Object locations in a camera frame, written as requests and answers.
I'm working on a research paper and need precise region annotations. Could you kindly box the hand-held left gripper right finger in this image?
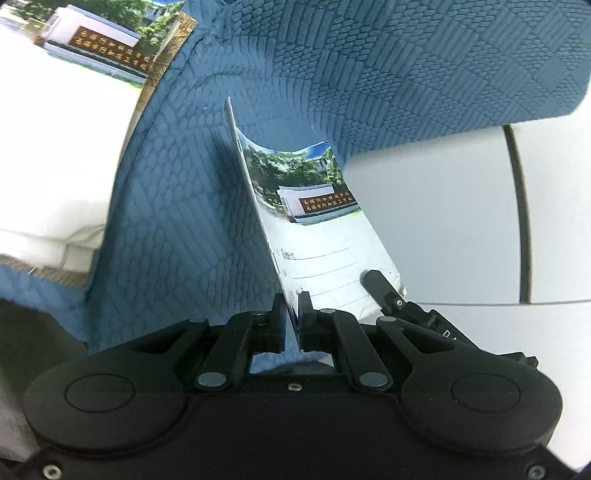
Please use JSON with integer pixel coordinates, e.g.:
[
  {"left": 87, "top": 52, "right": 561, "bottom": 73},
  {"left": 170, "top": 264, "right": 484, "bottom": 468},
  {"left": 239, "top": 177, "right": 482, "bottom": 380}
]
[{"left": 298, "top": 292, "right": 469, "bottom": 393}]

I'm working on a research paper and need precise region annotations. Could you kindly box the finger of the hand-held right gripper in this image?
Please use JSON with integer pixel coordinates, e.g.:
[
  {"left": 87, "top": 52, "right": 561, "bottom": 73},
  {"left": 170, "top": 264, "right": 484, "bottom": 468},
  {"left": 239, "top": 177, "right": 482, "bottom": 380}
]
[{"left": 361, "top": 270, "right": 409, "bottom": 317}]

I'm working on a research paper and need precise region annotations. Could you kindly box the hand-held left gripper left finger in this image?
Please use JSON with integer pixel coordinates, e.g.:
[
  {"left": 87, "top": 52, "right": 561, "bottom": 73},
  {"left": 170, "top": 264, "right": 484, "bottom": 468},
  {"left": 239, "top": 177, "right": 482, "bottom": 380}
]
[{"left": 122, "top": 293, "right": 288, "bottom": 393}]

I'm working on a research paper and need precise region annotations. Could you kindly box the photo cover booklet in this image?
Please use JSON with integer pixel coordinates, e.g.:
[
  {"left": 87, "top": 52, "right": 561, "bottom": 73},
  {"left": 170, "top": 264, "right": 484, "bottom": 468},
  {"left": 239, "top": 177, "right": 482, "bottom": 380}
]
[
  {"left": 0, "top": 0, "right": 185, "bottom": 273},
  {"left": 225, "top": 97, "right": 407, "bottom": 365}
]

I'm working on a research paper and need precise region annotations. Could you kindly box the white cabinet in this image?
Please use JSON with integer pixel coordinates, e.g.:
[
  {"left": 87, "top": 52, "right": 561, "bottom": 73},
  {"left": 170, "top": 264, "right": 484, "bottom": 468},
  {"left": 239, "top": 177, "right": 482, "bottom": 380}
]
[{"left": 505, "top": 83, "right": 591, "bottom": 370}]

